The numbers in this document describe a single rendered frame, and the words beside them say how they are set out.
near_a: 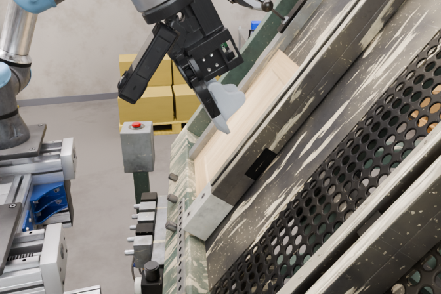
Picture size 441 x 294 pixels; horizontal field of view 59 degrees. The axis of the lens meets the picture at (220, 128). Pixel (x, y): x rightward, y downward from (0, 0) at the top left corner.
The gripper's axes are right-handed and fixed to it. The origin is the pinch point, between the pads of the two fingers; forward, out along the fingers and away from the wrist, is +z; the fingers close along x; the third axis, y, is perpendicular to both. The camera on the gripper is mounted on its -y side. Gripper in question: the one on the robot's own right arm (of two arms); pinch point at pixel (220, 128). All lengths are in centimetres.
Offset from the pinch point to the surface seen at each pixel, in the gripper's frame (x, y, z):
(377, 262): -22.5, 7.1, 14.7
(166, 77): 332, -6, 93
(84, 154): 273, -101, 96
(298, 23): 64, 41, 16
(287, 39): 64, 36, 19
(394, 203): -21.1, 12.3, 9.5
